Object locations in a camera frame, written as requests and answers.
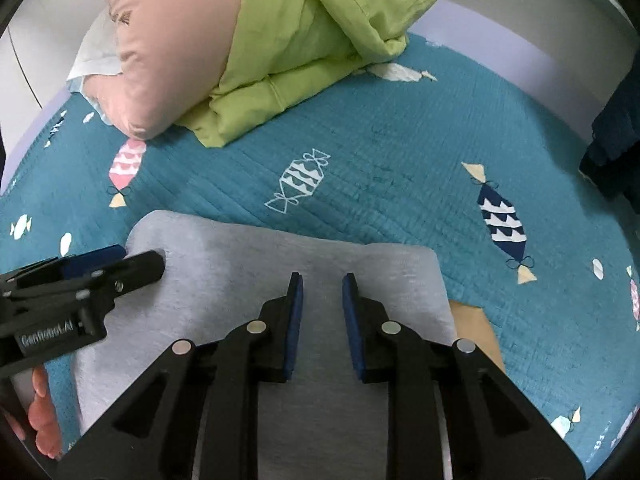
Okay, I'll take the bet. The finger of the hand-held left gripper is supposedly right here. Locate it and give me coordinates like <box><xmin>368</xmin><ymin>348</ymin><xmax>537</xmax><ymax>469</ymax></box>
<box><xmin>0</xmin><ymin>244</ymin><xmax>127</xmax><ymax>283</ymax></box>
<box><xmin>75</xmin><ymin>251</ymin><xmax>167</xmax><ymax>306</ymax></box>

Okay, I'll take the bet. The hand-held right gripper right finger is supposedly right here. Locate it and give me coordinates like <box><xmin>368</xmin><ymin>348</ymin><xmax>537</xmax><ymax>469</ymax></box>
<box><xmin>341</xmin><ymin>272</ymin><xmax>585</xmax><ymax>480</ymax></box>

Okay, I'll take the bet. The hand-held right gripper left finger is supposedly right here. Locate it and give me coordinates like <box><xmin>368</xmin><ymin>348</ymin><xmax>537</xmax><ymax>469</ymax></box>
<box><xmin>56</xmin><ymin>272</ymin><xmax>305</xmax><ymax>480</ymax></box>

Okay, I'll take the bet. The grey and navy sweatshirt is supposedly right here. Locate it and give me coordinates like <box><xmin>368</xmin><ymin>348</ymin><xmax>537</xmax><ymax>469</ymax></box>
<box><xmin>10</xmin><ymin>209</ymin><xmax>458</xmax><ymax>480</ymax></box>

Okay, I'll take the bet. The person's left hand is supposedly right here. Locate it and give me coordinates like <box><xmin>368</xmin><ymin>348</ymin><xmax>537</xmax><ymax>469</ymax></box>
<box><xmin>0</xmin><ymin>364</ymin><xmax>64</xmax><ymax>460</ymax></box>

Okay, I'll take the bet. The teal printed bed sheet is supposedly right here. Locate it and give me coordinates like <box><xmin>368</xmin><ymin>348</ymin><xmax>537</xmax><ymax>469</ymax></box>
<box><xmin>0</xmin><ymin>30</ymin><xmax>640</xmax><ymax>480</ymax></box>

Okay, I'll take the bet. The white and blue cloth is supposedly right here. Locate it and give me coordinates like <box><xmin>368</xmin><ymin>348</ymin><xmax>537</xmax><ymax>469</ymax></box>
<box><xmin>65</xmin><ymin>9</ymin><xmax>128</xmax><ymax>127</ymax></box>

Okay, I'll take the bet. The pink pillow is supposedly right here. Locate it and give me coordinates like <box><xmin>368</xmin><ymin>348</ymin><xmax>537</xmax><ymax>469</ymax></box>
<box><xmin>70</xmin><ymin>0</ymin><xmax>251</xmax><ymax>142</ymax></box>

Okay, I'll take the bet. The green quilt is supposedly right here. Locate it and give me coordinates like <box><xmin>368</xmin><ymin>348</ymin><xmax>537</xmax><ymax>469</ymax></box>
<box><xmin>179</xmin><ymin>0</ymin><xmax>447</xmax><ymax>149</ymax></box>

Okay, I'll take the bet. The navy and yellow puffer jacket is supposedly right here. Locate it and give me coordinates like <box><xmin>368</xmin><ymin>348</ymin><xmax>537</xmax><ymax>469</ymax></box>
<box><xmin>578</xmin><ymin>67</ymin><xmax>640</xmax><ymax>201</ymax></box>

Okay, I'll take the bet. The lavender bed frame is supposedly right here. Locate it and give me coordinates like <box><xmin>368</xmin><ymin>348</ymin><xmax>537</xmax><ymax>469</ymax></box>
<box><xmin>0</xmin><ymin>0</ymin><xmax>618</xmax><ymax>196</ymax></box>

